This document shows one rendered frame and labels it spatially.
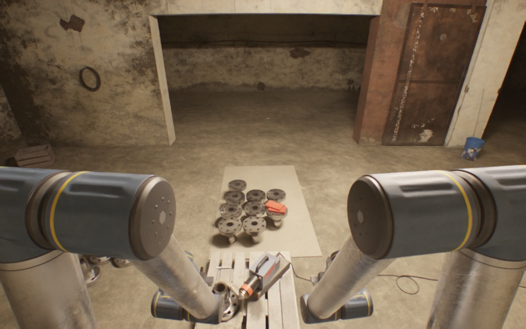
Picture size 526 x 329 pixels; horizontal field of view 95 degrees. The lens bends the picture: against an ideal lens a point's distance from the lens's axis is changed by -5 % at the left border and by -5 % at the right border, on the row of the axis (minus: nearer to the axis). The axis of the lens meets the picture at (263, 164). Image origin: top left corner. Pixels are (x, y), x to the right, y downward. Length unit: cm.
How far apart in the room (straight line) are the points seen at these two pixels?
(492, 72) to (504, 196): 602
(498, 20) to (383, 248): 605
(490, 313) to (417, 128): 559
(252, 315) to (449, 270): 186
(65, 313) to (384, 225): 65
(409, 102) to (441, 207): 543
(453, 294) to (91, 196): 72
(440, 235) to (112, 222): 51
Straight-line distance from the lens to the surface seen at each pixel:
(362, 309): 118
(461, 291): 70
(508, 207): 57
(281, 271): 252
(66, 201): 51
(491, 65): 649
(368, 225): 47
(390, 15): 550
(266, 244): 305
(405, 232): 45
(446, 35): 597
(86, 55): 593
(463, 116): 649
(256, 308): 240
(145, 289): 289
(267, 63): 1039
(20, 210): 56
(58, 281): 68
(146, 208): 44
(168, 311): 117
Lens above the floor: 216
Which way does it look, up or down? 28 degrees down
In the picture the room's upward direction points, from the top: straight up
